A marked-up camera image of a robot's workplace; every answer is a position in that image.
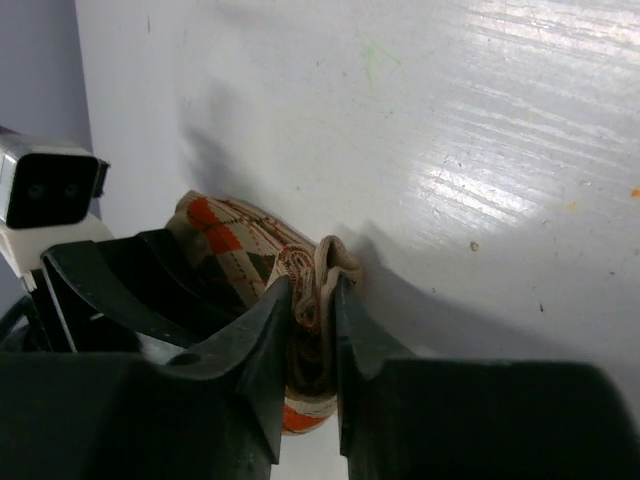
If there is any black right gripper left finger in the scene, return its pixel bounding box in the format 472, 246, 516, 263
1, 278, 292, 479

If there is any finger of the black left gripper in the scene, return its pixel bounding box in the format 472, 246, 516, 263
41, 229, 236, 352

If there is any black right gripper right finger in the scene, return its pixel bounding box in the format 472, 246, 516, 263
334, 279, 639, 479

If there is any tan orange argyle sock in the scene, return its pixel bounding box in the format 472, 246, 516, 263
166, 191, 363, 435

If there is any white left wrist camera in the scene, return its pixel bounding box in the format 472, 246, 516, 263
1, 133, 114, 292

